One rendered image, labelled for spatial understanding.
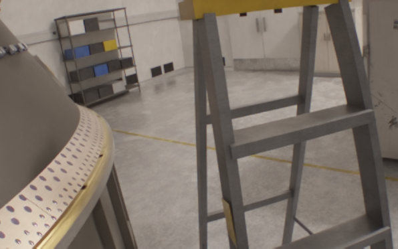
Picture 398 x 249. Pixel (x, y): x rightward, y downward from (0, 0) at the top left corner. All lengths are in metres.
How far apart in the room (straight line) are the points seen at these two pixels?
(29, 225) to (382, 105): 2.78
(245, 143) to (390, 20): 2.32
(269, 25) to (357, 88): 6.81
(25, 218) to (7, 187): 0.07
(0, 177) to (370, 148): 0.81
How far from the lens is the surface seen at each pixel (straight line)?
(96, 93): 6.76
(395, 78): 2.93
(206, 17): 0.68
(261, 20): 7.69
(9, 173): 0.66
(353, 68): 0.84
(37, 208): 0.64
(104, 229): 0.85
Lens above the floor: 1.48
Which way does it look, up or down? 19 degrees down
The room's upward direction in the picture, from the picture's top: 9 degrees counter-clockwise
